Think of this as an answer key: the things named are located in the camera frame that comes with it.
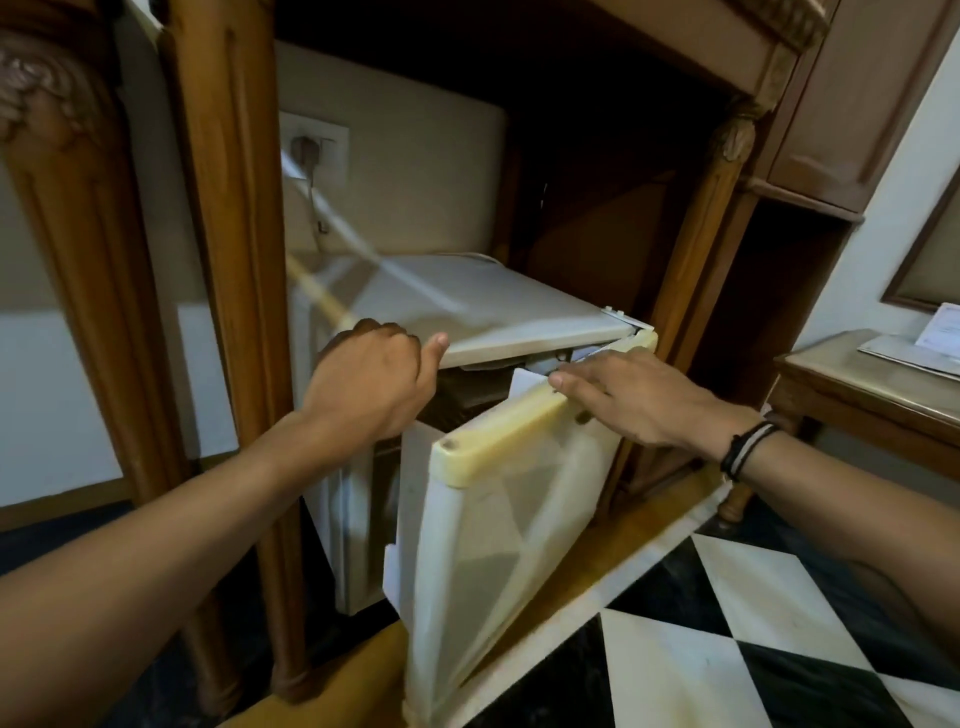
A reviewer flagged person's left hand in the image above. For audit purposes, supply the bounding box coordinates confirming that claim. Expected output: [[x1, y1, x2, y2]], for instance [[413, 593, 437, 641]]
[[297, 318, 452, 444]]

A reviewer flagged person's right hand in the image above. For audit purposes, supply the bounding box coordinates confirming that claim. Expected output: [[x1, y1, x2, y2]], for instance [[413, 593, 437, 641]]
[[547, 348, 741, 456]]

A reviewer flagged white mini fridge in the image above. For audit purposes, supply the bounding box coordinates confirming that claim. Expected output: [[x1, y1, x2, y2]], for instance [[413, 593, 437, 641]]
[[288, 253, 654, 618]]

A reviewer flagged white mini fridge door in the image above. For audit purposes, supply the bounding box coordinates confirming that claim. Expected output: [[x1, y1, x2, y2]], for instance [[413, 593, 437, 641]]
[[382, 328, 661, 728]]

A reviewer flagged person's left forearm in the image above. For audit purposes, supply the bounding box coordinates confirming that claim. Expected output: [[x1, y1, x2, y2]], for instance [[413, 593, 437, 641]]
[[0, 411, 391, 728]]

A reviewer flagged person's right forearm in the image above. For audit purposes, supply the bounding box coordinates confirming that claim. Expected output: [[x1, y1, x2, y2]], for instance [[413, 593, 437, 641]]
[[721, 429, 960, 655]]

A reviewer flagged grey power plug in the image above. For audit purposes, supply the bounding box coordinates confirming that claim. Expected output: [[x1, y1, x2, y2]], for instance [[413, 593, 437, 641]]
[[291, 135, 325, 183]]

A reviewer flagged wooden side table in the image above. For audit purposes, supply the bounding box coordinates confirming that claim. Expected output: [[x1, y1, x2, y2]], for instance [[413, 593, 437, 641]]
[[716, 328, 960, 528]]

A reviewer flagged white paper sheet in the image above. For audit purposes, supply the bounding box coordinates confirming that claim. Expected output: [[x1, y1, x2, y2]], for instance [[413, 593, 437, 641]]
[[857, 333, 960, 381]]

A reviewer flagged white printed card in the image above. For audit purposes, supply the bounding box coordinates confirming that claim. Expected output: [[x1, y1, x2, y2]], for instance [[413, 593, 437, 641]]
[[914, 302, 960, 355]]

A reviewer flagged wooden framed picture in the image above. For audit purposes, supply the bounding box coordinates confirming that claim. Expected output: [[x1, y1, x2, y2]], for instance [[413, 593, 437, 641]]
[[880, 191, 960, 314]]

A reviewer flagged wooden cabinet door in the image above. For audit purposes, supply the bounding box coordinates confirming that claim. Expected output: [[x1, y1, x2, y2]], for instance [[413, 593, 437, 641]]
[[765, 0, 960, 220]]

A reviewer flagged white power cable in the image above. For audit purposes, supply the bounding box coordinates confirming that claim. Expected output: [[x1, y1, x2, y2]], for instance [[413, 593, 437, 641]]
[[281, 150, 481, 320]]

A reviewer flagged yellowish cable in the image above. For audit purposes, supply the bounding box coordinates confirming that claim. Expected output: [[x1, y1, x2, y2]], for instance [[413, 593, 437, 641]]
[[285, 253, 355, 333]]

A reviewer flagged black and white bracelet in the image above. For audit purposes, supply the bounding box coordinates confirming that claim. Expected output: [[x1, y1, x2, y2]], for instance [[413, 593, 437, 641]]
[[724, 429, 780, 483]]

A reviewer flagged black cord bracelet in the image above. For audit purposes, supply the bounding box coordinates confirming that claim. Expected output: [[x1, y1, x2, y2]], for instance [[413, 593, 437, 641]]
[[720, 420, 781, 475]]

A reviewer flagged white wall socket plate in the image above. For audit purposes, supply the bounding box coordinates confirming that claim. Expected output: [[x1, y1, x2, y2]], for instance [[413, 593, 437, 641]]
[[279, 111, 351, 186]]

